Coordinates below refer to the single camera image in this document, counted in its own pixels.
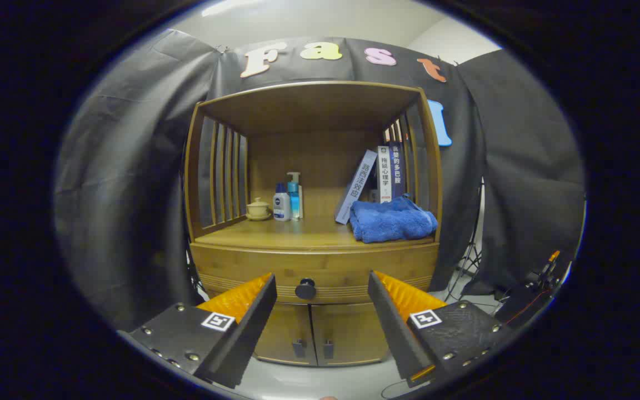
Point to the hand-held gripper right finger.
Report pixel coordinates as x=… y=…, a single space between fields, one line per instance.
x=392 y=322

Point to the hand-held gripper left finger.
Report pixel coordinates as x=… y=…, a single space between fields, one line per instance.
x=253 y=322

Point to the wooden drawer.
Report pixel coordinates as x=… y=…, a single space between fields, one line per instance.
x=242 y=266

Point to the black drawer knob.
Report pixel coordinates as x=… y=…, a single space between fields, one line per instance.
x=305 y=289

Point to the wooden cabinet door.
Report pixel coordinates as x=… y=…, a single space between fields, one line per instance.
x=348 y=328
x=289 y=328

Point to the wooden countertop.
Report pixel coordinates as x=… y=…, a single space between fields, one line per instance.
x=309 y=230

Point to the wooden cabinet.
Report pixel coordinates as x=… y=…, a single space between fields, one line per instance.
x=320 y=111

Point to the folded blue towel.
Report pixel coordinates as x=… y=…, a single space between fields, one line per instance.
x=392 y=222

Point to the beige lidded teacup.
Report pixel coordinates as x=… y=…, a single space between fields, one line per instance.
x=258 y=209

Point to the white lotion bottle blue cap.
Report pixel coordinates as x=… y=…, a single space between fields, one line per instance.
x=281 y=208

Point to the slim white tube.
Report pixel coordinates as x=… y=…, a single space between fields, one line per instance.
x=301 y=203

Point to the blue pump bottle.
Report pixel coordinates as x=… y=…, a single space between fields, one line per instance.
x=294 y=200

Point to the black device with orange part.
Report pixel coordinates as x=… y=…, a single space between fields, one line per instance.
x=525 y=300

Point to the grey leaning book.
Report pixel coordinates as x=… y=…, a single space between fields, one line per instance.
x=356 y=186

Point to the white spine book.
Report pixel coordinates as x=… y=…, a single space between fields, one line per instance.
x=384 y=175

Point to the dark blue spine book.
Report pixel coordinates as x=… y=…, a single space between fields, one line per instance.
x=397 y=169

